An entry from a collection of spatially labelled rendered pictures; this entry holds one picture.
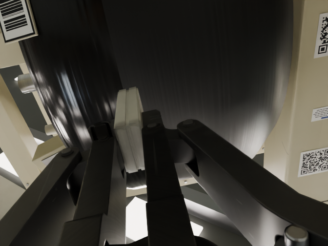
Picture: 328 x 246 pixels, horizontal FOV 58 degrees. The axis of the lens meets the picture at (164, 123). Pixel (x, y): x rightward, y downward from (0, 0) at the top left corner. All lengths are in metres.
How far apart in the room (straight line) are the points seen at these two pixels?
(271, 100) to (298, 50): 0.23
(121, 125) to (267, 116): 0.23
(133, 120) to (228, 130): 0.20
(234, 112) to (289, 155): 0.38
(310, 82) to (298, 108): 0.05
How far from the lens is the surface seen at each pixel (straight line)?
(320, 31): 0.57
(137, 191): 1.04
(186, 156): 0.15
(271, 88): 0.33
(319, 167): 0.75
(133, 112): 0.17
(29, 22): 0.30
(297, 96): 0.61
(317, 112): 0.65
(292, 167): 0.72
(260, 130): 0.37
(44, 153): 1.14
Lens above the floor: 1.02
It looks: 34 degrees up
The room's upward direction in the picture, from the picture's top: 169 degrees clockwise
